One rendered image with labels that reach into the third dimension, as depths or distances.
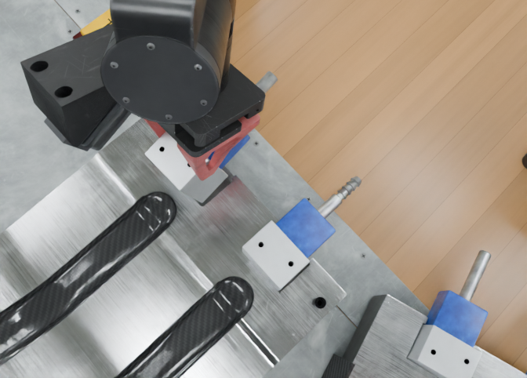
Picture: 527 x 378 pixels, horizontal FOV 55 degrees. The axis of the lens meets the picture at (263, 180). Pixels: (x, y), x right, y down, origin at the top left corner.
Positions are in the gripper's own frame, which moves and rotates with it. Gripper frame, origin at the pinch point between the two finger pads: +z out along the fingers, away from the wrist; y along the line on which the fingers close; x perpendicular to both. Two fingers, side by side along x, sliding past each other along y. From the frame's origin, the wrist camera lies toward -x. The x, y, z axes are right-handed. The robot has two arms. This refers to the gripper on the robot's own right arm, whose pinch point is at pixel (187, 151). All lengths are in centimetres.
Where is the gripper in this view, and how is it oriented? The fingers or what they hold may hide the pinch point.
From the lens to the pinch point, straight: 44.6
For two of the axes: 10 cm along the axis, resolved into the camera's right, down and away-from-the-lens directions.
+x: 7.2, -5.1, 4.8
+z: -1.3, 5.7, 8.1
